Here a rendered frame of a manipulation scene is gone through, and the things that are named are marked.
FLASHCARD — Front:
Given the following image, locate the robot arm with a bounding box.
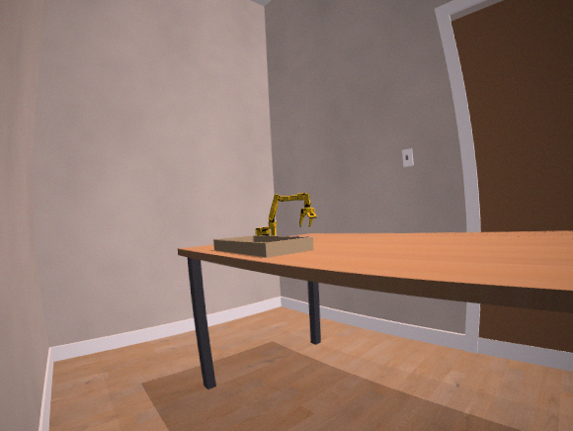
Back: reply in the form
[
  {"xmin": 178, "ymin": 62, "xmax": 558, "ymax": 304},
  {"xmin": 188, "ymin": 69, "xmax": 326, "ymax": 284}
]
[{"xmin": 256, "ymin": 193, "xmax": 311, "ymax": 236}]

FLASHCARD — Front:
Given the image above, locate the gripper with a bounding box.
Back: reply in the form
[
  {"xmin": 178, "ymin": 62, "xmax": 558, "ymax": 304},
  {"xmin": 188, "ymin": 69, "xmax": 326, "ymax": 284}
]
[{"xmin": 299, "ymin": 207, "xmax": 317, "ymax": 227}]

